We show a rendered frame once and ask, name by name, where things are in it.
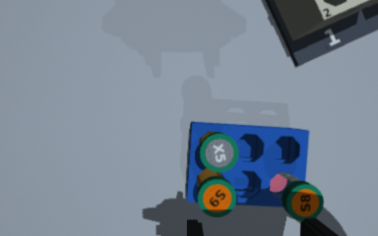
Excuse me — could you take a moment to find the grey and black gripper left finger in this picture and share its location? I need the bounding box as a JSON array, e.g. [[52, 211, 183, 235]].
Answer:
[[187, 219, 204, 236]]

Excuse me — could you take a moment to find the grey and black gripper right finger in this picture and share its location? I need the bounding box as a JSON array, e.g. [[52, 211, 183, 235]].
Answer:
[[300, 218, 339, 236]]

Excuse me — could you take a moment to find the blue tube rack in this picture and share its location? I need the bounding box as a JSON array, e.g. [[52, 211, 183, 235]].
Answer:
[[187, 122, 309, 207]]

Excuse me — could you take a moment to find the green-capped sample tube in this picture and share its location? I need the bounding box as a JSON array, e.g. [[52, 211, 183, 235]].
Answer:
[[270, 172, 324, 221]]

